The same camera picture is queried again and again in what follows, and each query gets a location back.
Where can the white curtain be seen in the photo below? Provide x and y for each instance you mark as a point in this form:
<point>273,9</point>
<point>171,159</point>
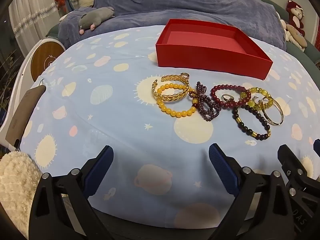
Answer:
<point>27,20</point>

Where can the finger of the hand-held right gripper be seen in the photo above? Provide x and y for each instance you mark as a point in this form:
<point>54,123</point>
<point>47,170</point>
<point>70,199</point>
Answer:
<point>317,145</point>
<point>293,162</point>

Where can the red bow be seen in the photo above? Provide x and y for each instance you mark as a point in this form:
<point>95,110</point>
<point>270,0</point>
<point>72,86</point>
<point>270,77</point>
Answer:
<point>61,1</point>

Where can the white stand with wooden disc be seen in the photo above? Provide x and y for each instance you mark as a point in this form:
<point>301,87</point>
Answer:
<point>43,57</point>

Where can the gold leaf pattern bangle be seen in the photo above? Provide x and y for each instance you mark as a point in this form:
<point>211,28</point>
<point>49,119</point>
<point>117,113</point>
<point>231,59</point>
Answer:
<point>172,77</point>

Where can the thin gold bangle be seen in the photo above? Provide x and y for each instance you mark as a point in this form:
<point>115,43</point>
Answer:
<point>275,124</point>

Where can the light blue printed bed sheet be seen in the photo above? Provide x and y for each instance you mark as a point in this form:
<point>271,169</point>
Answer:
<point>112,130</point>

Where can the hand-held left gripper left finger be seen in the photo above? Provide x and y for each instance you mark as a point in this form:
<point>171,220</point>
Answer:
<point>100,165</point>

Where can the hoop earring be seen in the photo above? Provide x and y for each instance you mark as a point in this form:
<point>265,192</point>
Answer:
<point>255,97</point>

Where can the dark green bed frame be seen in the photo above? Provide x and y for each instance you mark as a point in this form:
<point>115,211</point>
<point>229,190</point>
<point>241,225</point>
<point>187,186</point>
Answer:
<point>282,10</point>

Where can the grey plush mouse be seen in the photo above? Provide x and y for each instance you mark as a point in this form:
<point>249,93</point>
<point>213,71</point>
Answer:
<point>97,16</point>

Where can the small white plush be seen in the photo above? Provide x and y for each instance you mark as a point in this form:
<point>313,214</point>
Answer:
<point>283,27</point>

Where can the cream fluffy cloth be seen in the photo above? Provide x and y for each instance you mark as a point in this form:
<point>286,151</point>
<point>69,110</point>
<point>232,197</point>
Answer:
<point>15,180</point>

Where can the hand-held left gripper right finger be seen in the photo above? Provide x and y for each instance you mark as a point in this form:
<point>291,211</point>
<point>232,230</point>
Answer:
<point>222,165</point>

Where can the small ear cuff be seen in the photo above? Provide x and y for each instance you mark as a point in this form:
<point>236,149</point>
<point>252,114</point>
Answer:
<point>182,75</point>

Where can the beige cookie plush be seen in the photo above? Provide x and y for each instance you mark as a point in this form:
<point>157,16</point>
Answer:
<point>297,36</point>

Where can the red cardboard box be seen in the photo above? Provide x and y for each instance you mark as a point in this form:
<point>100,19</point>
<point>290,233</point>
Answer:
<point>212,57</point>

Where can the red monkey plush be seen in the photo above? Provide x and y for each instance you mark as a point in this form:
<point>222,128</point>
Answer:
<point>296,17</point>

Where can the purple blanket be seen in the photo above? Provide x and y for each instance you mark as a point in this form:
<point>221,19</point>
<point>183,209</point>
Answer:
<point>200,0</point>

